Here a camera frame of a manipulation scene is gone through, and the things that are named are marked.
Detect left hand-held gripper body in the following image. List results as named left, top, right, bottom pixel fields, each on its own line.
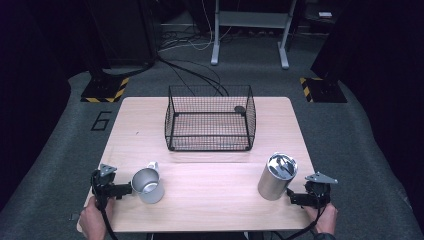
left=91, top=163, right=118, bottom=210

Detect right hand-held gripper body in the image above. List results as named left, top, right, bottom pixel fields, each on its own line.
left=304, top=171, right=339, bottom=209

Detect tall stainless steel cylinder cup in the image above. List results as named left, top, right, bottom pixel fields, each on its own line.
left=257, top=152, right=299, bottom=202

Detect metal cup with white handle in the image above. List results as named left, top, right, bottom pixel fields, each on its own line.
left=131, top=161, right=166, bottom=205

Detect black wire mesh basket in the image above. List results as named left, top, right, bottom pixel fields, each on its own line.
left=164, top=84, right=257, bottom=152

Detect person's right hand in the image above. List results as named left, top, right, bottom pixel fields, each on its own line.
left=303, top=202, right=339, bottom=236

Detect person's left hand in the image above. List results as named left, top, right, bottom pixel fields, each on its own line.
left=78, top=196, right=116, bottom=240

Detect dark stand column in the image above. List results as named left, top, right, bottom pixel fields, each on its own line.
left=83, top=0, right=158, bottom=79

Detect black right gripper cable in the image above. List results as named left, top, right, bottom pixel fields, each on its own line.
left=271, top=203, right=327, bottom=240

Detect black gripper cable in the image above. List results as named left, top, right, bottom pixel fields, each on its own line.
left=99, top=199, right=120, bottom=240
left=271, top=203, right=327, bottom=240

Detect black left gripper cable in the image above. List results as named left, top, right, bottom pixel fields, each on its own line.
left=99, top=199, right=120, bottom=240

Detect black yellow striped base plate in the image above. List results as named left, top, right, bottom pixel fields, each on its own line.
left=298, top=76, right=348, bottom=104
left=80, top=76, right=130, bottom=104

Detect black floor cables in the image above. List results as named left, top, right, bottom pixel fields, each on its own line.
left=155, top=54, right=231, bottom=98

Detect white floor cables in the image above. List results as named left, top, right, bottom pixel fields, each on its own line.
left=158, top=0, right=234, bottom=53

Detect grey metal stand frame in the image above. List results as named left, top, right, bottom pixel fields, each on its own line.
left=210, top=0, right=298, bottom=71

